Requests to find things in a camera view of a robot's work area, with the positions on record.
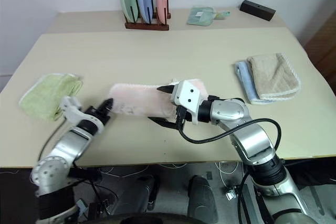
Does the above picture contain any thick black cable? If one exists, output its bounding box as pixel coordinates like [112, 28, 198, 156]
[236, 170, 253, 224]

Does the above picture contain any beige towel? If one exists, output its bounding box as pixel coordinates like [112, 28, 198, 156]
[246, 52, 302, 102]

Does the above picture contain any dark grey rounded shape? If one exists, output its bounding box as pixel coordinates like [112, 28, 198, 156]
[187, 175, 219, 224]
[123, 173, 161, 212]

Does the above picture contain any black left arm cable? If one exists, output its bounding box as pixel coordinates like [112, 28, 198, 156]
[37, 119, 68, 162]

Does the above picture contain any brown wooden plate rack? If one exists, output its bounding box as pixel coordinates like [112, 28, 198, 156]
[124, 0, 172, 31]

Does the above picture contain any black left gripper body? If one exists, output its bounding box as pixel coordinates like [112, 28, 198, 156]
[84, 105, 111, 128]

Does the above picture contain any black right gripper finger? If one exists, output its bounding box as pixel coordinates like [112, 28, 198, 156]
[156, 84, 176, 94]
[147, 116, 180, 130]

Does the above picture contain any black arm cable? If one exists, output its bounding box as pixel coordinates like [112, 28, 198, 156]
[176, 118, 283, 162]
[37, 119, 68, 162]

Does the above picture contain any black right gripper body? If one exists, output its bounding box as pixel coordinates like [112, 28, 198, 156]
[174, 104, 194, 131]

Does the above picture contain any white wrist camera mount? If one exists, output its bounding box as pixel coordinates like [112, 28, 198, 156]
[169, 79, 204, 125]
[59, 96, 89, 125]

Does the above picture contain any dark brown rectangular block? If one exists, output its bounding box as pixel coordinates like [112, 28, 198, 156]
[239, 0, 277, 22]

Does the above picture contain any pink towel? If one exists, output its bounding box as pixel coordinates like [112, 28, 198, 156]
[108, 77, 210, 120]

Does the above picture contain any light blue towel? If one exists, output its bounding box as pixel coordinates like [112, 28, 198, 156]
[234, 60, 266, 105]

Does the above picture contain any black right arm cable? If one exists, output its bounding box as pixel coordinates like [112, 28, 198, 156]
[176, 118, 283, 162]

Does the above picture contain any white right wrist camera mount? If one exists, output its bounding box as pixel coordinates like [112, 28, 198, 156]
[169, 79, 204, 125]

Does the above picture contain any brown wooden cabinet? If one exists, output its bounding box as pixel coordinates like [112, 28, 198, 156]
[303, 10, 336, 83]

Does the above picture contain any small metal clamp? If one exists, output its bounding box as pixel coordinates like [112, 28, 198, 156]
[225, 185, 239, 201]

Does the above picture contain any green towel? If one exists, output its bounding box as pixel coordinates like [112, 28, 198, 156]
[18, 73, 85, 123]

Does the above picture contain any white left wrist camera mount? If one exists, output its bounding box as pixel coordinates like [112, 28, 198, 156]
[59, 96, 89, 125]

